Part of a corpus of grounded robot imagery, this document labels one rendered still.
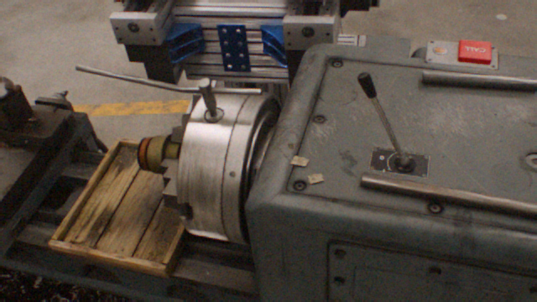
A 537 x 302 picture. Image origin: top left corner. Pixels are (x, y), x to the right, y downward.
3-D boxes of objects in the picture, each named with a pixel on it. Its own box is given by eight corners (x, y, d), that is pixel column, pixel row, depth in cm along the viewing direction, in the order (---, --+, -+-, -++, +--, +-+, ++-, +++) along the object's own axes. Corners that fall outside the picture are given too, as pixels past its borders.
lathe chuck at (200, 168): (275, 153, 132) (259, 59, 107) (237, 268, 114) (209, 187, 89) (241, 148, 134) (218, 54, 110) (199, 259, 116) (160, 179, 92)
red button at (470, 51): (489, 50, 105) (491, 41, 103) (489, 69, 101) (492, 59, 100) (457, 47, 106) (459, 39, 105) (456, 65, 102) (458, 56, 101)
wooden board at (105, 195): (221, 163, 142) (219, 152, 139) (169, 279, 118) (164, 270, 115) (122, 146, 149) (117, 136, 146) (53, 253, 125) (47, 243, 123)
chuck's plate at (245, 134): (289, 154, 131) (276, 60, 107) (253, 271, 113) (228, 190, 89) (275, 153, 132) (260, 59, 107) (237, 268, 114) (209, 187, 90)
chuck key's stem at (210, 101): (223, 120, 102) (211, 77, 93) (221, 128, 101) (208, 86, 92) (212, 119, 103) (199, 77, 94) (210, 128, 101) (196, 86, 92)
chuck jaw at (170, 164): (215, 162, 108) (192, 201, 99) (217, 180, 111) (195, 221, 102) (165, 154, 111) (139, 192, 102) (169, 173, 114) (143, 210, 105)
